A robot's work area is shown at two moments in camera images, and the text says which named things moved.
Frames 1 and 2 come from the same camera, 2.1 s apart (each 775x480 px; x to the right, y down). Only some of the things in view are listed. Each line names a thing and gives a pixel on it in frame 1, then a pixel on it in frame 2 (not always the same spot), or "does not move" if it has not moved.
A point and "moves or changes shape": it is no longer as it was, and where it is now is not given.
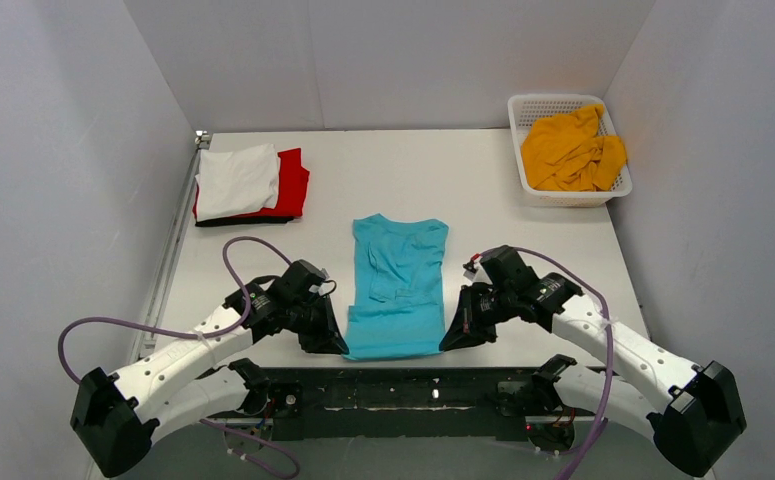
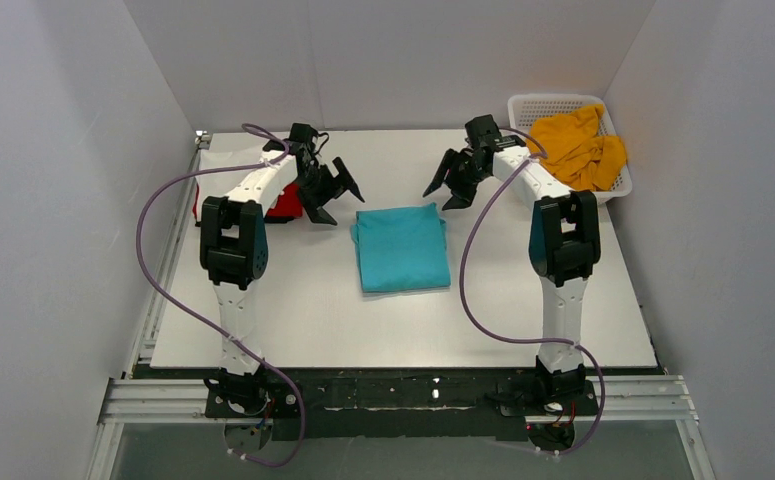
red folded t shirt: (293, 181) does not move
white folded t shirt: (235, 183) does not move
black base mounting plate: (395, 403) does not move
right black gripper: (473, 312) -> (462, 172)
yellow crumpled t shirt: (564, 152) does not move
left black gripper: (317, 321) -> (324, 183)
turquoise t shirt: (400, 270) moves or changes shape
